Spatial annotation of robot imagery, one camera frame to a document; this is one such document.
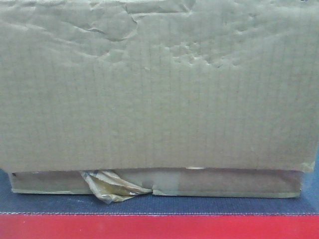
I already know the large plain cardboard box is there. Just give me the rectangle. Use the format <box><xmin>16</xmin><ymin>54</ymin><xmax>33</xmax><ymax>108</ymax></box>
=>
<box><xmin>0</xmin><ymin>0</ymin><xmax>319</xmax><ymax>198</ymax></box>

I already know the red shelf edge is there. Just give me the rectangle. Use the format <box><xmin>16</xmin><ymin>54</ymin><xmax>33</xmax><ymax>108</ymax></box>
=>
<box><xmin>0</xmin><ymin>215</ymin><xmax>319</xmax><ymax>239</ymax></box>

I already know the crumpled packing tape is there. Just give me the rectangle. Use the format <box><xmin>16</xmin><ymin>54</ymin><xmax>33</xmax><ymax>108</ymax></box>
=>
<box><xmin>80</xmin><ymin>170</ymin><xmax>153</xmax><ymax>204</ymax></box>

